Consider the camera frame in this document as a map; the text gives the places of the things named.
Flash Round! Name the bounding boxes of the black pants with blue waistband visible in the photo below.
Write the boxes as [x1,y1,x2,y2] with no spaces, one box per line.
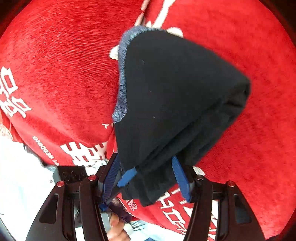
[112,26,250,206]

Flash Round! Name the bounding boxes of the person's left hand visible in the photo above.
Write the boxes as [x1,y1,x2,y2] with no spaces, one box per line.
[107,213,130,241]

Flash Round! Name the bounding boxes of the red bedspread with white characters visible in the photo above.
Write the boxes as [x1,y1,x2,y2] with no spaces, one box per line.
[1,1,295,238]

